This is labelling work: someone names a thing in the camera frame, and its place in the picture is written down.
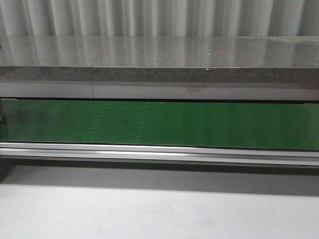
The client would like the green conveyor belt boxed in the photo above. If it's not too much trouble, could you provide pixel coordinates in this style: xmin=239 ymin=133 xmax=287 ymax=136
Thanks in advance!
xmin=0 ymin=100 xmax=319 ymax=150

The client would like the white pleated curtain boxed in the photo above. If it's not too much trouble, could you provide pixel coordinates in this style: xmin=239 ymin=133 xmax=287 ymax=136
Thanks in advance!
xmin=0 ymin=0 xmax=319 ymax=36

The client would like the aluminium conveyor frame rail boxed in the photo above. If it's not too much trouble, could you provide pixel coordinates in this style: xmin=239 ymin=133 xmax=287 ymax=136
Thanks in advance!
xmin=0 ymin=142 xmax=319 ymax=167

